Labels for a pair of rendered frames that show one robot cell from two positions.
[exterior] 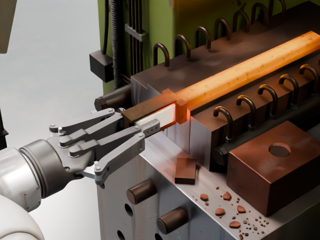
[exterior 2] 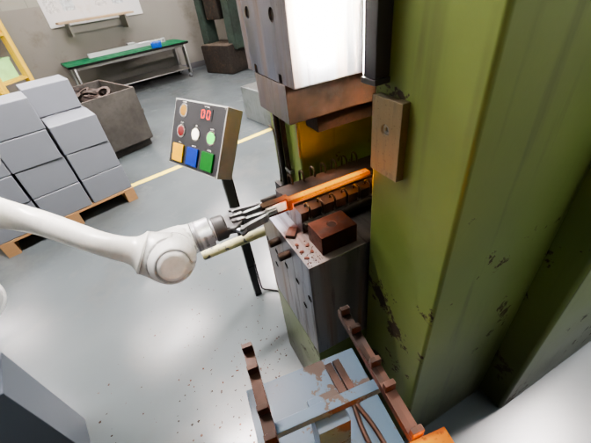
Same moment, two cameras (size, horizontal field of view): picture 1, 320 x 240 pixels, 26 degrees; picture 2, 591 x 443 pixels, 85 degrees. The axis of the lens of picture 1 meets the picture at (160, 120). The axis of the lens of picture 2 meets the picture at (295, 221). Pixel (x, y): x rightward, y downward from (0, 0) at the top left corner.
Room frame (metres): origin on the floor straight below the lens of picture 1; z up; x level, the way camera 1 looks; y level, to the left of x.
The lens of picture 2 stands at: (0.01, -0.27, 1.57)
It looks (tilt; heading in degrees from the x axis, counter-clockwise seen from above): 38 degrees down; 16
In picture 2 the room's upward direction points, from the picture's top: 8 degrees counter-clockwise
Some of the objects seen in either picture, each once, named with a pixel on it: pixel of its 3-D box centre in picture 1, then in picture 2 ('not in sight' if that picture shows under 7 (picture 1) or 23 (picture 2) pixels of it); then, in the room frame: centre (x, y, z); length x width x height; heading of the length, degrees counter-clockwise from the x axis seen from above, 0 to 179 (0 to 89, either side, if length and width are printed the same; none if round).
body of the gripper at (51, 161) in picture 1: (58, 160); (228, 224); (0.70, 0.14, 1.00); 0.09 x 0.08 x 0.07; 128
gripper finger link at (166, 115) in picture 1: (155, 120); (276, 208); (0.79, 0.01, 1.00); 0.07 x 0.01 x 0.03; 127
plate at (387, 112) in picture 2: not in sight; (388, 138); (0.68, -0.31, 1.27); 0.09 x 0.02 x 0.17; 38
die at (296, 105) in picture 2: not in sight; (338, 79); (0.98, -0.18, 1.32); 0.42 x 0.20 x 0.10; 128
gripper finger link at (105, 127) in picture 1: (94, 135); (246, 214); (0.76, 0.09, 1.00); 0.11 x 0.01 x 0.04; 132
